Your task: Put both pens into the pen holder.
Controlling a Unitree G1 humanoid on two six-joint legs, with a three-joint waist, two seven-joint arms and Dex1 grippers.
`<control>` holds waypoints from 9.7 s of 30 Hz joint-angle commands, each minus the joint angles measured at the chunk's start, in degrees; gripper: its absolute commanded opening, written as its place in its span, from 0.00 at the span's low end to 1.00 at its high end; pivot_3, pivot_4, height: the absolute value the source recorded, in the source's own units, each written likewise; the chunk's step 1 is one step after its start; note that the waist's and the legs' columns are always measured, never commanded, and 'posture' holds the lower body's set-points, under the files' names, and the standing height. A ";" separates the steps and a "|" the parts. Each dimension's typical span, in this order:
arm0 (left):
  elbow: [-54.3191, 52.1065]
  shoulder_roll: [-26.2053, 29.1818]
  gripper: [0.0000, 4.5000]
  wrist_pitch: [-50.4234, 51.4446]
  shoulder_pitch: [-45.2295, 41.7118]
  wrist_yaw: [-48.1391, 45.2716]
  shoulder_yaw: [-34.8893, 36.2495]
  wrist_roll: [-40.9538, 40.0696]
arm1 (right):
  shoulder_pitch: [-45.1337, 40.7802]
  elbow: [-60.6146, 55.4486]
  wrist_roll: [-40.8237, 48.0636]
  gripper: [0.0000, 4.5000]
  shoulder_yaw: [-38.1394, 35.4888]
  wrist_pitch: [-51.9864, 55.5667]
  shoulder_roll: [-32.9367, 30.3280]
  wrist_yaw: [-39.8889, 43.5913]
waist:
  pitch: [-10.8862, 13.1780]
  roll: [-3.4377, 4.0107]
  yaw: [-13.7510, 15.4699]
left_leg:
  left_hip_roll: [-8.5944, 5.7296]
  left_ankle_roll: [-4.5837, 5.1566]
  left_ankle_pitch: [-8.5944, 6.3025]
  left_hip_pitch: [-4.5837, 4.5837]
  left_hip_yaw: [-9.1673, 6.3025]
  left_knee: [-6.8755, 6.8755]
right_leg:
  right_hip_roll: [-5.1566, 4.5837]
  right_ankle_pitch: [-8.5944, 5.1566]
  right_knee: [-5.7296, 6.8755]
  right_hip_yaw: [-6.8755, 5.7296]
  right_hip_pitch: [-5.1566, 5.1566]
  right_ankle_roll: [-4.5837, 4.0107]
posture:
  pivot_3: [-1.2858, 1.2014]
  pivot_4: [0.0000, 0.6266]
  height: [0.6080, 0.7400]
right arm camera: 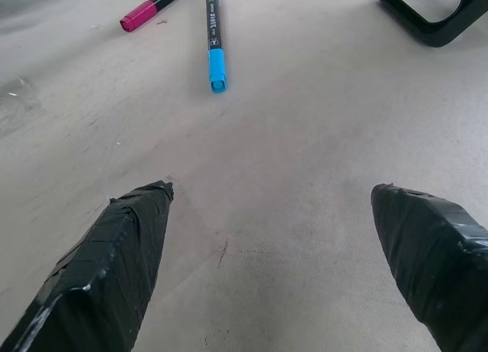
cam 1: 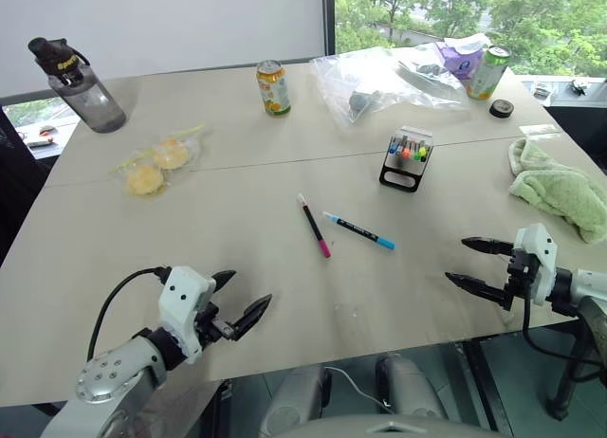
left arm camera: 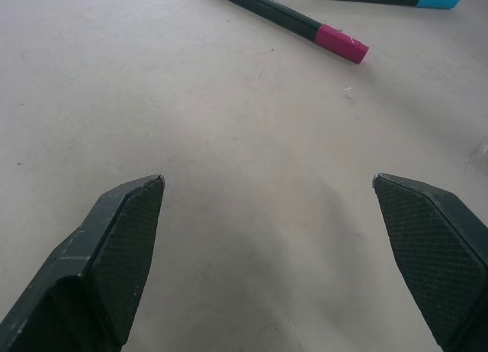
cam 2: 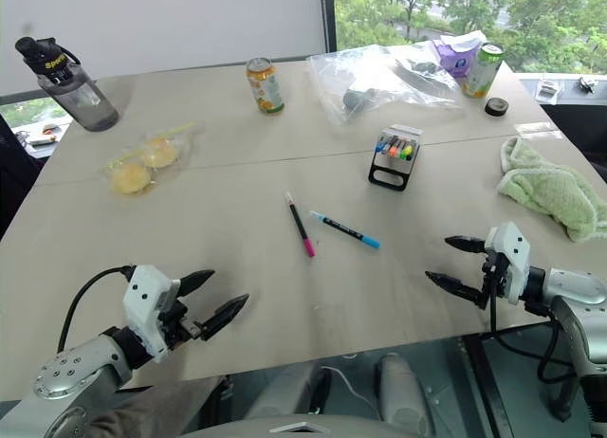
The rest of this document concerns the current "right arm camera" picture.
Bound black plastic holder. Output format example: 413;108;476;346
372;0;488;48

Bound blue capped black marker pen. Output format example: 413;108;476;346
205;0;229;94

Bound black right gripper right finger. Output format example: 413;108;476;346
371;183;488;352

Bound magenta capped black marker pen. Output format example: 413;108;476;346
119;0;197;34

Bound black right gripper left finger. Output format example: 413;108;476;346
0;181;175;352

